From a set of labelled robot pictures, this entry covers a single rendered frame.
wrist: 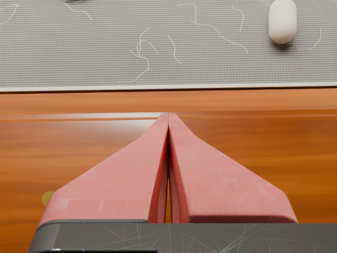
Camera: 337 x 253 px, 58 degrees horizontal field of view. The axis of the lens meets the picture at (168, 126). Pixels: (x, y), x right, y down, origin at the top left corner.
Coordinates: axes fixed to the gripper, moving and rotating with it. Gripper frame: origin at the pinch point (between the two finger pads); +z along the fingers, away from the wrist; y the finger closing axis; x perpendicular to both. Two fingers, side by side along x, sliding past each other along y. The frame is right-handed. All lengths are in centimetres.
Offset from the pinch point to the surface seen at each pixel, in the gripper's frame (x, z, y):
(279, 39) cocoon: -0.2, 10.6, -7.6
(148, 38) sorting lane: 0.1, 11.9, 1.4
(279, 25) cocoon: -1.2, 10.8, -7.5
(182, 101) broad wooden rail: 2.5, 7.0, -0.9
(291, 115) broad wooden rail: 2.5, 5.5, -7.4
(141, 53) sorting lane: 0.9, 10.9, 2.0
